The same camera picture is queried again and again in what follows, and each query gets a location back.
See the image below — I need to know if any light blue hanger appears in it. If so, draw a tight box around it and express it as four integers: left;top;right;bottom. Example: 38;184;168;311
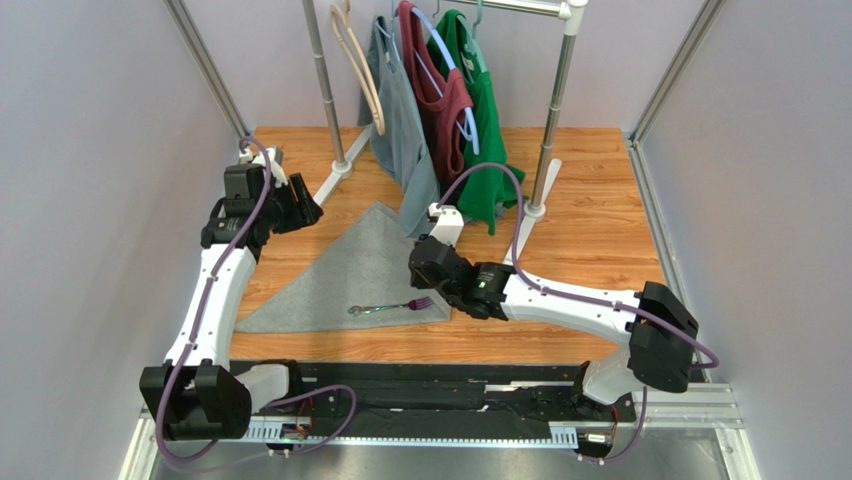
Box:
391;1;482;160

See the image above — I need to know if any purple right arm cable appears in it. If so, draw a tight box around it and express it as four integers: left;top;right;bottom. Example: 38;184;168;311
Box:
432;161;721;465

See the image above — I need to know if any teal green hanger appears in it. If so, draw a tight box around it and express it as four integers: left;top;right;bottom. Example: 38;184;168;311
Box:
438;1;488;82

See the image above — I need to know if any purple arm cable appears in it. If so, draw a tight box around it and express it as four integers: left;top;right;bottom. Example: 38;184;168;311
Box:
154;135;359;466
432;161;721;465

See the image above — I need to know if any wooden hanger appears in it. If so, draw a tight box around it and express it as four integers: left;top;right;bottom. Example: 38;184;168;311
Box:
329;0;386;135

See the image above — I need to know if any blue-grey hanging shirt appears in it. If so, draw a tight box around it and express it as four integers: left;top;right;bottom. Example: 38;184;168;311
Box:
366;16;440;238

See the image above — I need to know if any light grey cloth napkin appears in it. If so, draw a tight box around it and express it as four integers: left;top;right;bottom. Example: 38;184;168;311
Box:
235;202;451;334

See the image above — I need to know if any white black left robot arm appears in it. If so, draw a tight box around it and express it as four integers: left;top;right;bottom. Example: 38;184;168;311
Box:
139;163;323;441

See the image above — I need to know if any maroon hanging shirt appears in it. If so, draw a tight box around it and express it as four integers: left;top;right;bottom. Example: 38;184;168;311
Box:
397;1;473;184

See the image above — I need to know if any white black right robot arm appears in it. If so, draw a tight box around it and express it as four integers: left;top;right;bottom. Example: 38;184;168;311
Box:
408;236;699;405

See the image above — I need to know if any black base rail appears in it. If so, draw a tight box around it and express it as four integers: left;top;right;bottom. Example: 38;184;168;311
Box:
176;361;707;442

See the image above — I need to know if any green hanging shirt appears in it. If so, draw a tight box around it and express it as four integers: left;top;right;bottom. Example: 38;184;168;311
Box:
427;8;527;237

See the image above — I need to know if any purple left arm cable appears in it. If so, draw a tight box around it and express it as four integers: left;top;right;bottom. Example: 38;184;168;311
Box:
154;135;359;466

